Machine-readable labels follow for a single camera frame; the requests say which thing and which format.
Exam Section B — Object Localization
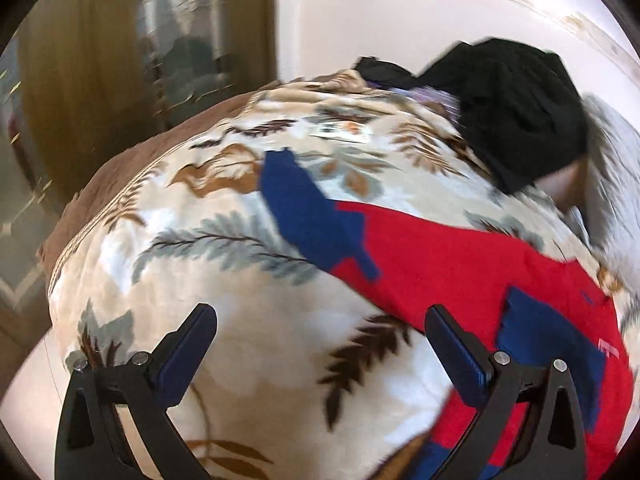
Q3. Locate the wooden glass panel door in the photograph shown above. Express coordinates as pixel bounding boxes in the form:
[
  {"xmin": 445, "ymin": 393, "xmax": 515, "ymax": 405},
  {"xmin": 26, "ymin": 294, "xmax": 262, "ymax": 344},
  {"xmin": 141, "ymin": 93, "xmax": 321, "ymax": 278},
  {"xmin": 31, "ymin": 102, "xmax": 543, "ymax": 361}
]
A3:
[{"xmin": 1, "ymin": 0, "xmax": 276, "ymax": 346}]

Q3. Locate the red and blue sweater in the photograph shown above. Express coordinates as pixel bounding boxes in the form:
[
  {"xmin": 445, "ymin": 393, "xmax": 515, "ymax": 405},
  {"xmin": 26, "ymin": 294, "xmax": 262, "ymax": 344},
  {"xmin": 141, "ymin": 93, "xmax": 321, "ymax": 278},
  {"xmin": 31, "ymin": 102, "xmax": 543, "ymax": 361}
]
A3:
[{"xmin": 259, "ymin": 150, "xmax": 632, "ymax": 479}]

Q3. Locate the leaf pattern fleece blanket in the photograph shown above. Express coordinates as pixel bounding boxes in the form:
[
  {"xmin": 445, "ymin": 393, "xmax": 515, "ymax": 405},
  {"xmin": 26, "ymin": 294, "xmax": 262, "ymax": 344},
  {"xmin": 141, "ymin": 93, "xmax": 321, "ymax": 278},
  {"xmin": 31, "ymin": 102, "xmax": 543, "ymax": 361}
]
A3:
[{"xmin": 38, "ymin": 68, "xmax": 640, "ymax": 480}]

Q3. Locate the purple patterned cloth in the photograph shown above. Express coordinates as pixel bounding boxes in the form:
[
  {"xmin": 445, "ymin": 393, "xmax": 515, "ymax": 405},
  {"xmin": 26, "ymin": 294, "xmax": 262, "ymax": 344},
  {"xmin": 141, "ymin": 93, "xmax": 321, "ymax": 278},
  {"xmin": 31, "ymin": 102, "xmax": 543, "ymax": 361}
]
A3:
[{"xmin": 390, "ymin": 86, "xmax": 460, "ymax": 126}]

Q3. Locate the black garment pile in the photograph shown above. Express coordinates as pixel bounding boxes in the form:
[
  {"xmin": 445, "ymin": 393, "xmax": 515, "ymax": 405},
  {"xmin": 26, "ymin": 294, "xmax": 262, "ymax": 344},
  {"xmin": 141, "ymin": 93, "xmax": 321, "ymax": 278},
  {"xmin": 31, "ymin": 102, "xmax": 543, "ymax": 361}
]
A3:
[{"xmin": 355, "ymin": 38, "xmax": 588, "ymax": 194}]

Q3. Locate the grey quilted pillow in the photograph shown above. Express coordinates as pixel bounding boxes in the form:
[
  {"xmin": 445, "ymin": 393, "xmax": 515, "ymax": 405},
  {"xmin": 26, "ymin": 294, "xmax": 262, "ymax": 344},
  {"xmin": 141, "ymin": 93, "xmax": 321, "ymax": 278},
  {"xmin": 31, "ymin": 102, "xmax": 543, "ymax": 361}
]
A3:
[{"xmin": 579, "ymin": 92, "xmax": 640, "ymax": 271}]

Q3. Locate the pink bed sheet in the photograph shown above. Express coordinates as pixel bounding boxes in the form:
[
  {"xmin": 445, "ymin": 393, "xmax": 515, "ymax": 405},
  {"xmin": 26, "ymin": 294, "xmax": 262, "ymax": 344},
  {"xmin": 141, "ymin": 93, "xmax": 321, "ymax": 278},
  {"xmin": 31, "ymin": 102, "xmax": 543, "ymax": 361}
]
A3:
[{"xmin": 535, "ymin": 157, "xmax": 588, "ymax": 212}]

